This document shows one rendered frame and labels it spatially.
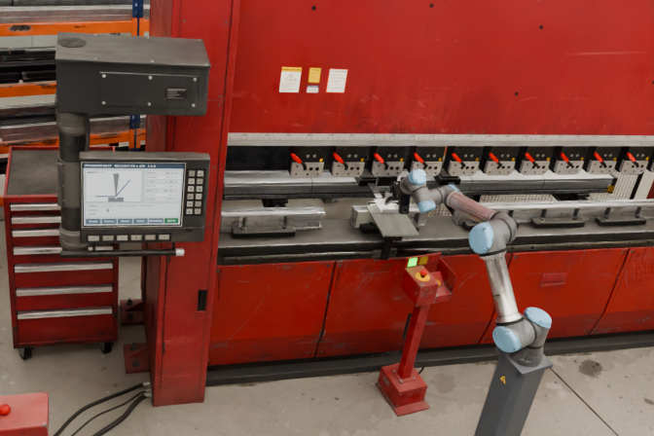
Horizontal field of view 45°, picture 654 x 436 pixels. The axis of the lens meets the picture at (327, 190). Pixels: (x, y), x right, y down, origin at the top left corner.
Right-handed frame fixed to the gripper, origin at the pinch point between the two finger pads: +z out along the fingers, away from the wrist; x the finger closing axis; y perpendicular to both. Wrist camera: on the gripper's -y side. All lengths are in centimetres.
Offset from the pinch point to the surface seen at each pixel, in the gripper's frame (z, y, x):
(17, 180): 30, 25, 171
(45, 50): 100, 131, 161
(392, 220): -0.4, -8.0, 1.0
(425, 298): 7.1, -45.1, -13.4
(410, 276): 7.6, -34.2, -7.3
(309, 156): -14.9, 19.4, 43.2
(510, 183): 28, 20, -84
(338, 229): 17.2, -6.6, 22.9
